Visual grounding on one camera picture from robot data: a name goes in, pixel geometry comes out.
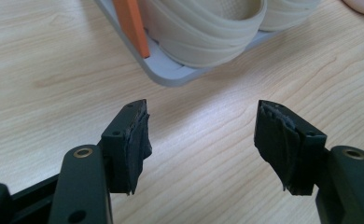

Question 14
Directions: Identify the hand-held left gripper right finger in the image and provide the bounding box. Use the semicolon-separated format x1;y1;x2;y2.
253;99;328;197

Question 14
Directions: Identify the cream clog shoe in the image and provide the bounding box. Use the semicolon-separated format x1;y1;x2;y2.
258;0;323;32

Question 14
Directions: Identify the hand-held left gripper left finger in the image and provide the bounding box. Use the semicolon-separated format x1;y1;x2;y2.
100;99;153;197

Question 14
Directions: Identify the pink slipper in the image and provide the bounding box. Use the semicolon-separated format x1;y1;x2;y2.
342;0;364;17

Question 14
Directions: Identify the stack of cream bowls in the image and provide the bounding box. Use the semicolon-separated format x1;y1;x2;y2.
137;0;268;69

